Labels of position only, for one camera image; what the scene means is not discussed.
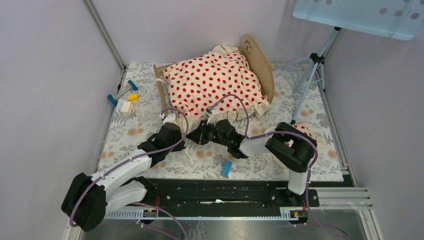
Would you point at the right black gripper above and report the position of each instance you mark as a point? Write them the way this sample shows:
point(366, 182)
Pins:
point(199, 135)

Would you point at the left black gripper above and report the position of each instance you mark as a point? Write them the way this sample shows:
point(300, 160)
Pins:
point(180, 146)

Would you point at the large strawberry print cushion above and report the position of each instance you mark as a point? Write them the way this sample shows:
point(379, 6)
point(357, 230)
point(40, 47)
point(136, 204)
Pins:
point(221, 78)

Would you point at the wooden pet bed frame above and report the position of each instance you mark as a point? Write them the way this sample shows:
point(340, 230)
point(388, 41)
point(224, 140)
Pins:
point(257, 61)

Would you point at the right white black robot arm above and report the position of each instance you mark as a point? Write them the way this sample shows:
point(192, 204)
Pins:
point(294, 149)

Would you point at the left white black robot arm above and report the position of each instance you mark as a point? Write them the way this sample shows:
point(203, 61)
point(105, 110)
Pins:
point(91, 197)

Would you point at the floral table mat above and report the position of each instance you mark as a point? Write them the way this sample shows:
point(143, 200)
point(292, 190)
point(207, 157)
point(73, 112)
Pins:
point(126, 132)

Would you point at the blue toy brick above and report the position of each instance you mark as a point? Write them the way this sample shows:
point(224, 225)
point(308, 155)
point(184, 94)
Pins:
point(226, 168)

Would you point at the beige wooden toy block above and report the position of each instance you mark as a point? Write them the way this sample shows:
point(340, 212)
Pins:
point(126, 108)

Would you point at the yellow toy block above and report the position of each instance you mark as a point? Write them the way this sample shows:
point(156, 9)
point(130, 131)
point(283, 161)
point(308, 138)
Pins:
point(133, 97)

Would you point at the small strawberry print pillow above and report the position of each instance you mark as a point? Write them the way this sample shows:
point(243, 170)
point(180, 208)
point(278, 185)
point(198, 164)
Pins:
point(307, 129)

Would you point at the grey tripod stand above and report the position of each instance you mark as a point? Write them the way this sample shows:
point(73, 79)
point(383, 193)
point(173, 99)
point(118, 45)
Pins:
point(314, 73)

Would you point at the light blue perforated tray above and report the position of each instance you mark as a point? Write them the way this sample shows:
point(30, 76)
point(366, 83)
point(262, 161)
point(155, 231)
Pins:
point(394, 19)

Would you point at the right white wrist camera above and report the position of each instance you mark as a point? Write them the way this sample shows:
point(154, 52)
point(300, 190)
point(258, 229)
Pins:
point(213, 116)

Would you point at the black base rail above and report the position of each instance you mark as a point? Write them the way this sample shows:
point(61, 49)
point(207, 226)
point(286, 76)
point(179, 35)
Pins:
point(220, 198)

